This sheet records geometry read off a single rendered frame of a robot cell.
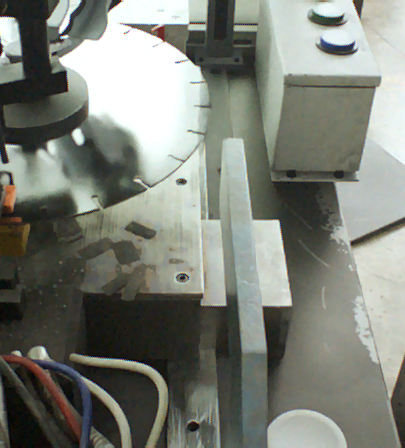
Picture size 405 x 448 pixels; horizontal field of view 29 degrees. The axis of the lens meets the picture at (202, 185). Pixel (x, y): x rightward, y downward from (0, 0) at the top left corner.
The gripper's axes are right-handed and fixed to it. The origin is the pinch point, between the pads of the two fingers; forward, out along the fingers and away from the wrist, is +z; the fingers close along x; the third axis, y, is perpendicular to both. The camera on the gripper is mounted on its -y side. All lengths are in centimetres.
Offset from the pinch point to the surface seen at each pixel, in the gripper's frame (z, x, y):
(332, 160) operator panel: 1.7, 37.7, -3.5
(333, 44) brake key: -10.4, 31.7, -6.2
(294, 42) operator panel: -8.5, 29.1, -9.6
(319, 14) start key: -12.5, 32.8, -13.2
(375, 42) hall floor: -11, 158, -160
